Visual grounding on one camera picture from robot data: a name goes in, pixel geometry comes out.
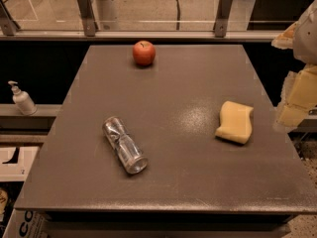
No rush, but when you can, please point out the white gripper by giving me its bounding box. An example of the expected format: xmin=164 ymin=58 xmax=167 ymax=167
xmin=271 ymin=0 xmax=317 ymax=128

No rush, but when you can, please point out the silver redbull can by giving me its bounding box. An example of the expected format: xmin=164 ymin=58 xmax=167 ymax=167
xmin=102 ymin=117 xmax=148 ymax=175

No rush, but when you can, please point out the yellow sponge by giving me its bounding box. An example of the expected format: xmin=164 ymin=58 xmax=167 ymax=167
xmin=215 ymin=101 xmax=254 ymax=145

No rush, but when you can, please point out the red apple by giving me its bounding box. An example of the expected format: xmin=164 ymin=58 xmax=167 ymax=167
xmin=133 ymin=41 xmax=156 ymax=66

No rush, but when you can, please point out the white pillar base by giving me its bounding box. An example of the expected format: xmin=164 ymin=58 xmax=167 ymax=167
xmin=95 ymin=0 xmax=118 ymax=31

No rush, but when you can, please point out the white pump dispenser bottle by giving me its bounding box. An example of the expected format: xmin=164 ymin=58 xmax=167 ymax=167
xmin=8 ymin=80 xmax=37 ymax=115

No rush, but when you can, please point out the white cardboard box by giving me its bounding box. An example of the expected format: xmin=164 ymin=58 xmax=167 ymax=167
xmin=0 ymin=147 xmax=39 ymax=182

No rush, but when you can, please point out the white printed box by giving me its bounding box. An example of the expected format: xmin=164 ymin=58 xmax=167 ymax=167
xmin=2 ymin=209 xmax=49 ymax=238

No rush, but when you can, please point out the metal railing bracket right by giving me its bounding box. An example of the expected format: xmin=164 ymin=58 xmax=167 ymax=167
xmin=214 ymin=0 xmax=233 ymax=38

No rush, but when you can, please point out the metal railing bracket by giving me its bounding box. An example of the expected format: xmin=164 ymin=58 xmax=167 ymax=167
xmin=77 ymin=0 xmax=98 ymax=37
xmin=0 ymin=0 xmax=21 ymax=36
xmin=214 ymin=0 xmax=233 ymax=38

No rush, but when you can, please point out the metal railing bracket far left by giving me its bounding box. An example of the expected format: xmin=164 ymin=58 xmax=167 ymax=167
xmin=0 ymin=0 xmax=21 ymax=36

